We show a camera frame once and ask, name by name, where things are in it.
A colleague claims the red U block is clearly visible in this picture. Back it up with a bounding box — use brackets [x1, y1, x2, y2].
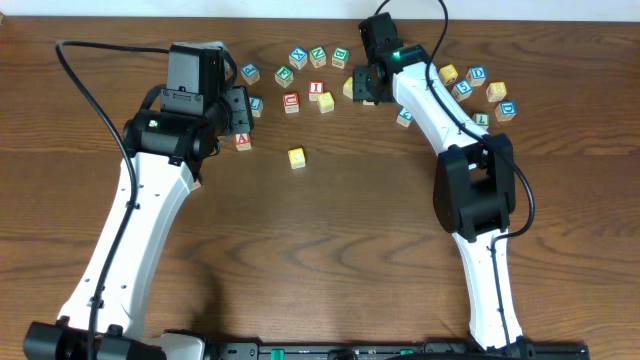
[283, 92, 300, 114]

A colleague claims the green B block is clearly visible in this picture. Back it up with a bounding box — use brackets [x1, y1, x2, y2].
[331, 47, 350, 69]

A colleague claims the blue D block lower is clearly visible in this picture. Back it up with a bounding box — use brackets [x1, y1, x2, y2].
[495, 101, 517, 122]

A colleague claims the blue D block upper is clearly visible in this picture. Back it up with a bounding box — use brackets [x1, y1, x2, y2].
[465, 66, 487, 87]

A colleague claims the red I block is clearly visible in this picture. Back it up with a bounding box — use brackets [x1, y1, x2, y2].
[308, 81, 324, 102]

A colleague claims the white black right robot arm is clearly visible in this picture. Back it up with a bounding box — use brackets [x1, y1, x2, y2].
[354, 41, 526, 352]

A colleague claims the red A block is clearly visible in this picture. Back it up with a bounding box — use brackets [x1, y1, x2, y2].
[234, 133, 252, 151]

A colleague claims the blue P block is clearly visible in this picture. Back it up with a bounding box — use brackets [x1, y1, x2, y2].
[241, 63, 260, 85]

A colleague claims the blue L block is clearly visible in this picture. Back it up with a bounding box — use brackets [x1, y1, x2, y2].
[249, 96, 264, 118]

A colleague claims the yellow 8 block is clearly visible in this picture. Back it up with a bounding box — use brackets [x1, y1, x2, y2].
[486, 82, 507, 103]

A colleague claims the yellow C block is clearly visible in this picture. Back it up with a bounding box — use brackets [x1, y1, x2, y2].
[288, 147, 306, 170]

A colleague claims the blue 5 block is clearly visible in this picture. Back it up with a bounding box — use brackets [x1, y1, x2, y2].
[451, 80, 473, 102]

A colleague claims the green N block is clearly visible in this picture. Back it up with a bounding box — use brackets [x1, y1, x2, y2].
[309, 46, 327, 68]

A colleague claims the green F block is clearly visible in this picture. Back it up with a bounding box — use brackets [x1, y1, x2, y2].
[274, 65, 294, 88]

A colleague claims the red O block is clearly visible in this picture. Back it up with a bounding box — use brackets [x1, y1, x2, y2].
[191, 180, 202, 191]

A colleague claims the blue X block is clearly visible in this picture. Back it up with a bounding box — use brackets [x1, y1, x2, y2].
[289, 46, 308, 70]

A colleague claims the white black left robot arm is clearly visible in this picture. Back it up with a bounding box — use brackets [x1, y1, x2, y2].
[23, 86, 253, 359]

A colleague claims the blue 2 block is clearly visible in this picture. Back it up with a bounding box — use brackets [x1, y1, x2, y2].
[396, 107, 414, 128]

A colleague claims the yellow O block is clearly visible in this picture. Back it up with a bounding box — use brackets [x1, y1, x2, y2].
[343, 77, 354, 99]

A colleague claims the yellow S block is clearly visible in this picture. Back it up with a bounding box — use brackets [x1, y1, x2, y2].
[316, 92, 335, 114]

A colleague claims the blue d block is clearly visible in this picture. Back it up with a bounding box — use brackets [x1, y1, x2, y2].
[495, 101, 517, 122]
[465, 66, 487, 87]

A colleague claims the green L block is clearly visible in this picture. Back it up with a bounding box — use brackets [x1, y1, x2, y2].
[472, 112, 490, 130]

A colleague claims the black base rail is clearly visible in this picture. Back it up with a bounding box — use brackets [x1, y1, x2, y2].
[203, 340, 591, 360]

